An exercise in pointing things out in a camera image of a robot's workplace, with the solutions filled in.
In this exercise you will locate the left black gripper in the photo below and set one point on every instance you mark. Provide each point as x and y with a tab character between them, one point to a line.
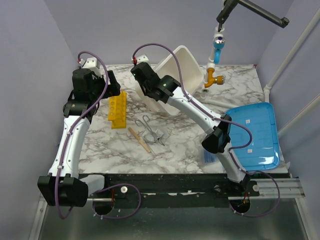
114	88

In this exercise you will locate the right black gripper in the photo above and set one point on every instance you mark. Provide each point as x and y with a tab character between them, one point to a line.
141	86

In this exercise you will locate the yellow test tube rack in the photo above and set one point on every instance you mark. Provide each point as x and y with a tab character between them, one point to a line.
117	111

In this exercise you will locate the white plastic tub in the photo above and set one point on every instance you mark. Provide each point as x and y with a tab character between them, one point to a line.
190	73

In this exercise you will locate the round watch glass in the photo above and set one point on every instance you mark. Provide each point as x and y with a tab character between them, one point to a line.
150	138

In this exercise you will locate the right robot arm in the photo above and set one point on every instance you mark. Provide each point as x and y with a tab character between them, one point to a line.
217	128

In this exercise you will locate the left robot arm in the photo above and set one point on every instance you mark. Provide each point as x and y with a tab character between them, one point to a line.
62	184

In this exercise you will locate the wooden stick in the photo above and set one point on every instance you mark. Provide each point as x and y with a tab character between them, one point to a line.
141	141

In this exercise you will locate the glass stirring rod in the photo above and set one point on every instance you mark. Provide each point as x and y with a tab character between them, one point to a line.
148	144

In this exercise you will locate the faucet pipe assembly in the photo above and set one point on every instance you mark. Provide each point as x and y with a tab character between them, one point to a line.
210	79

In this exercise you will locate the bag of blue pipettes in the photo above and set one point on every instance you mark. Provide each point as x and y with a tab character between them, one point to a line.
208	157

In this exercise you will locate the blue plastic tray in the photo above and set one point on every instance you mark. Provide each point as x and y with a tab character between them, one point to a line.
263	153

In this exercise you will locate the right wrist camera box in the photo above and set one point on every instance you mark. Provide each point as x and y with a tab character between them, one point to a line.
139	59

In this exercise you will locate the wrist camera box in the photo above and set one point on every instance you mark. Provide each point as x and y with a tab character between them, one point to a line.
139	59
90	63

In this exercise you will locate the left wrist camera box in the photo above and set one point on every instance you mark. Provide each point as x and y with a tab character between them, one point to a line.
90	63

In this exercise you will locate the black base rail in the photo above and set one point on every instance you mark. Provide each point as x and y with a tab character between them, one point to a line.
155	191

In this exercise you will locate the black overhead camera arm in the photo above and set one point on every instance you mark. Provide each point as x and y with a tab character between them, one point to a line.
229	5

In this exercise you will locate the white wall pipe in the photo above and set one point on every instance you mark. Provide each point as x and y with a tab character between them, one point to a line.
267	89

